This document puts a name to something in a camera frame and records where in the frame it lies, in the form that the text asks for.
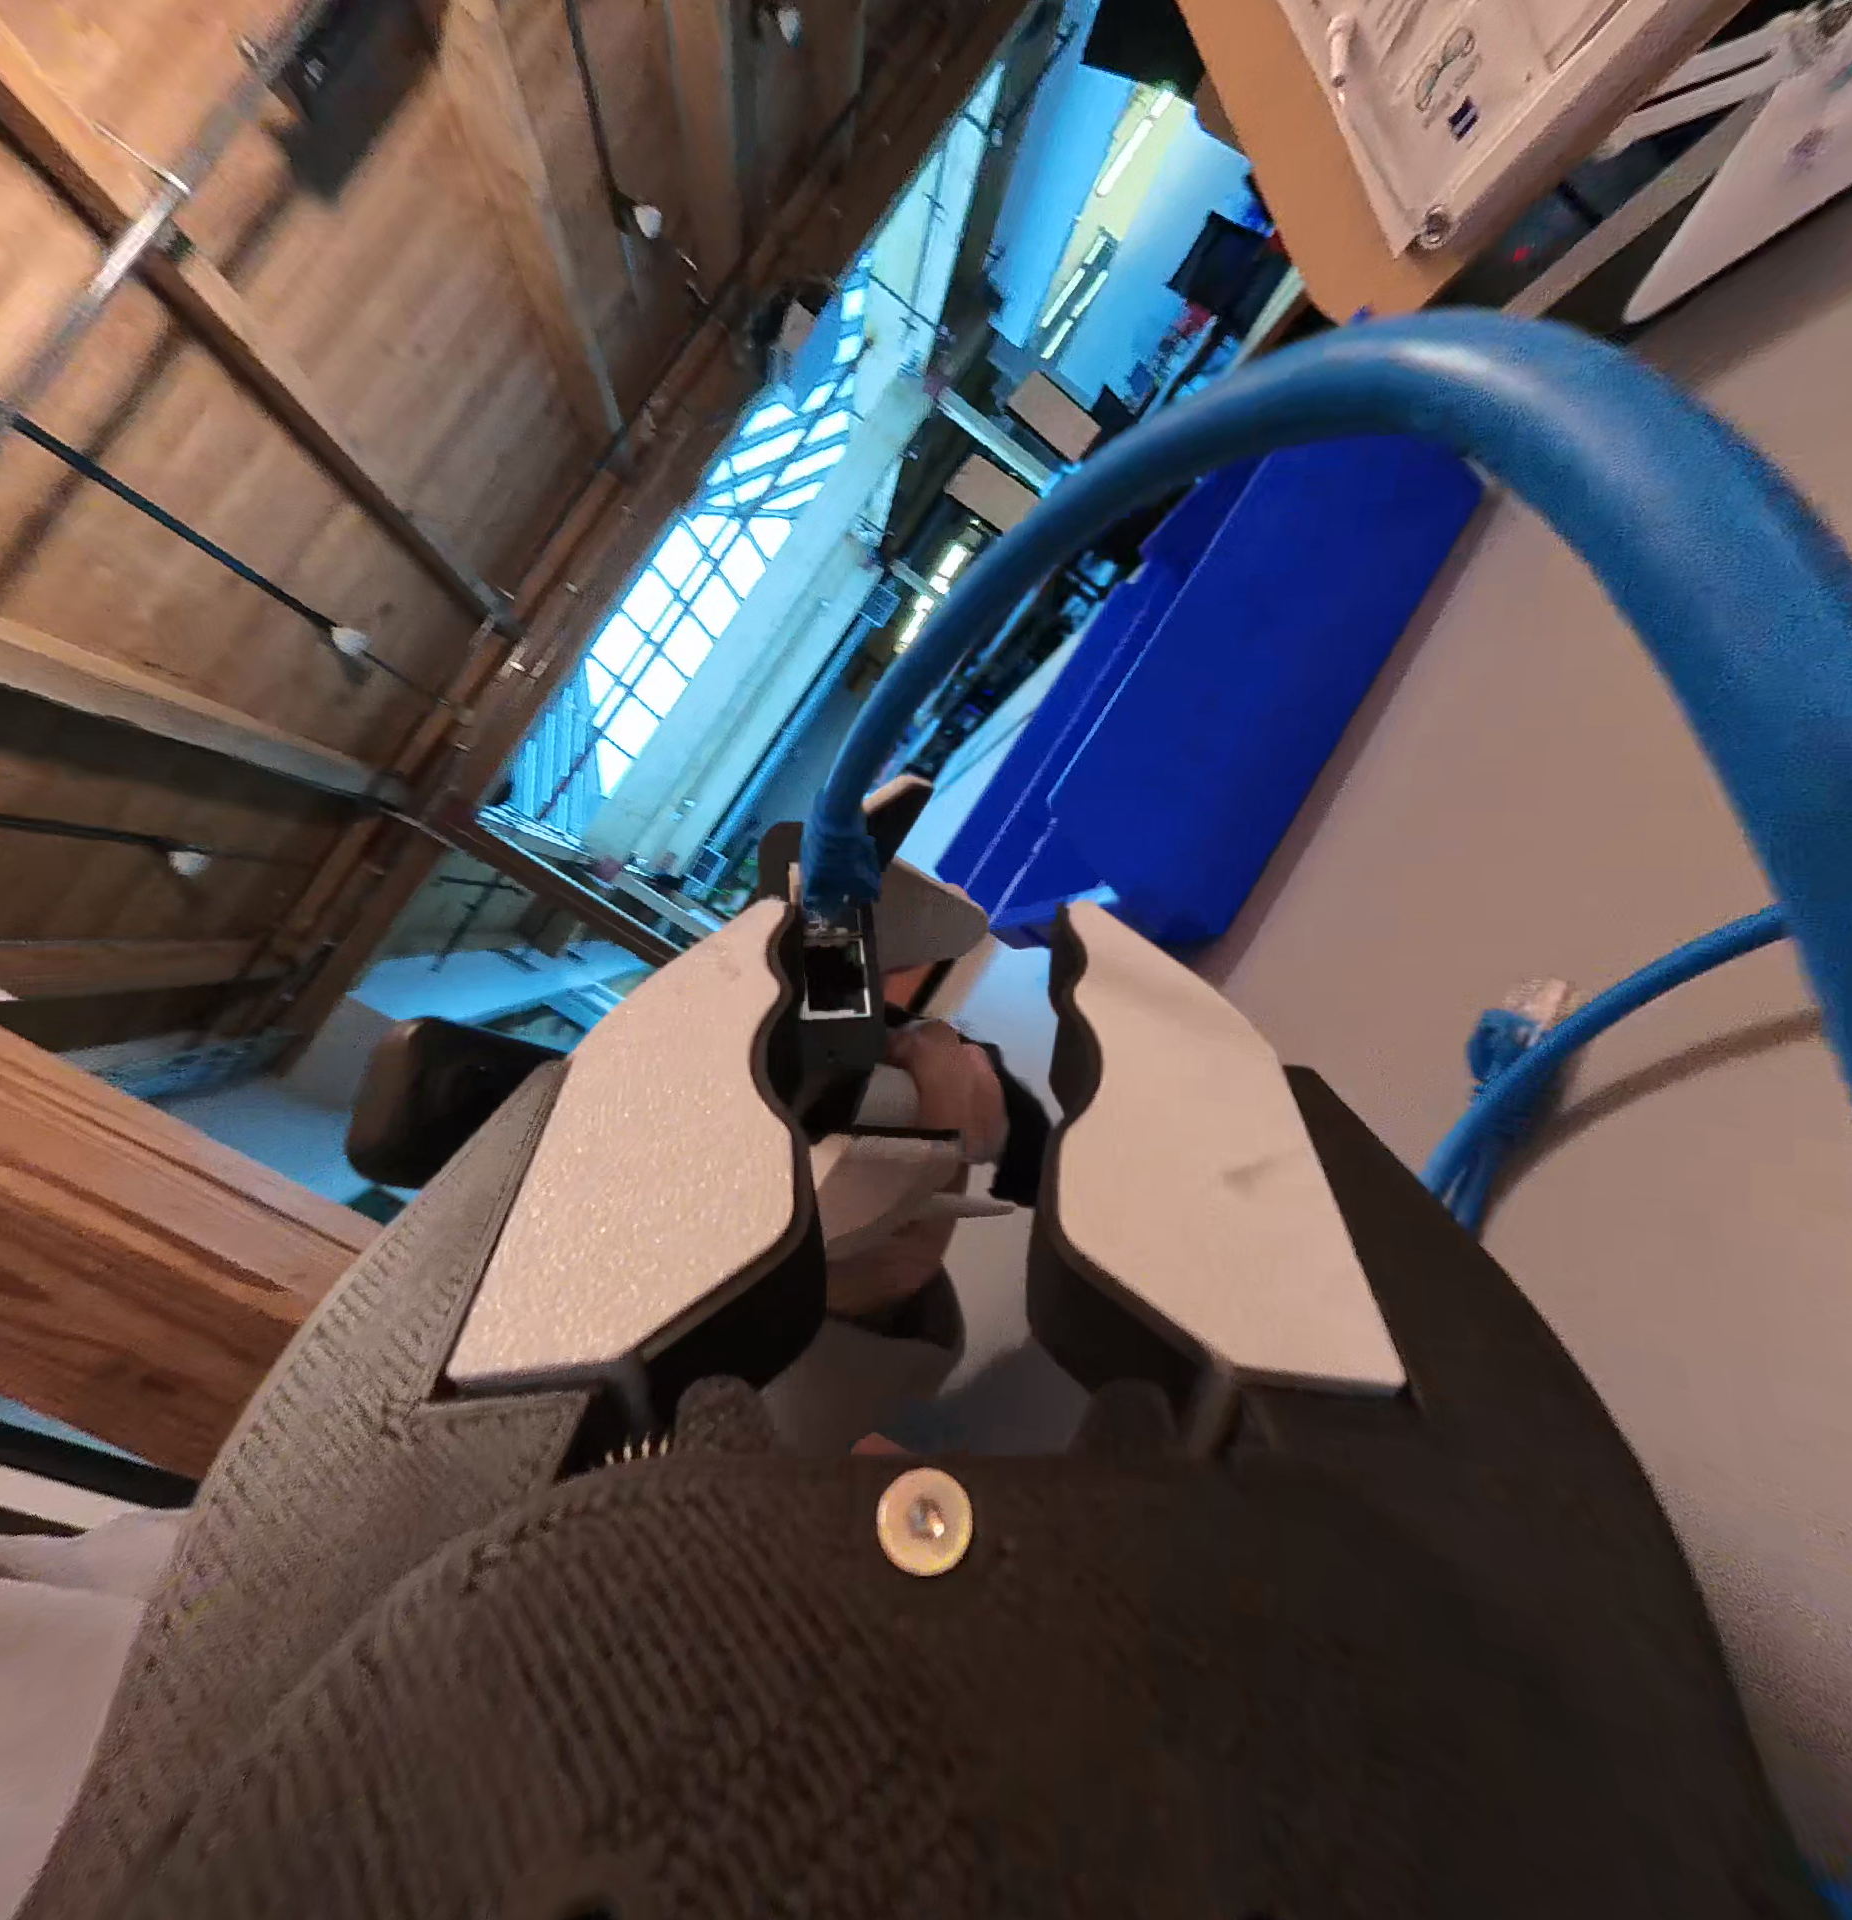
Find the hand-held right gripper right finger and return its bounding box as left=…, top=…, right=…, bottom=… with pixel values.
left=1023, top=895, right=1410, bottom=1402

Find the black network splitter box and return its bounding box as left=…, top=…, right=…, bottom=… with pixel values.
left=751, top=822, right=887, bottom=1142

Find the black lighting track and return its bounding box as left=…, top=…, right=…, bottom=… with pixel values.
left=0, top=378, right=469, bottom=709

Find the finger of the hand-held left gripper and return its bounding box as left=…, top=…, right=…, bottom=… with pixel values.
left=862, top=777, right=991, bottom=973

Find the tilted document board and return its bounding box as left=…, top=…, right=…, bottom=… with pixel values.
left=1172, top=0, right=1753, bottom=324

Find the wooden pillar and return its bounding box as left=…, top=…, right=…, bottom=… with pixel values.
left=0, top=1011, right=379, bottom=1480

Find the metal ceiling pipe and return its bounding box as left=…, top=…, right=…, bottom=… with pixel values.
left=0, top=0, right=342, bottom=475

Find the blue plastic bin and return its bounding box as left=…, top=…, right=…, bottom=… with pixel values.
left=938, top=436, right=1481, bottom=951

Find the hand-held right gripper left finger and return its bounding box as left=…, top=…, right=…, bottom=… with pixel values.
left=444, top=895, right=832, bottom=1401

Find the printed instruction sheet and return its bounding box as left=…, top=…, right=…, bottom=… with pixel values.
left=1279, top=0, right=1678, bottom=256

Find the blue ethernet cable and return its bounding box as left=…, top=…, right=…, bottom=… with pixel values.
left=799, top=305, right=1852, bottom=1246

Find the grey desk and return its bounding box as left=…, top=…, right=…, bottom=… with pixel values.
left=762, top=254, right=1852, bottom=1920

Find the large paned window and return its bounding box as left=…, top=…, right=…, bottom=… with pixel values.
left=507, top=269, right=882, bottom=872

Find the person's left hand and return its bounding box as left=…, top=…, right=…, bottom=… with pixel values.
left=883, top=1023, right=1013, bottom=1167

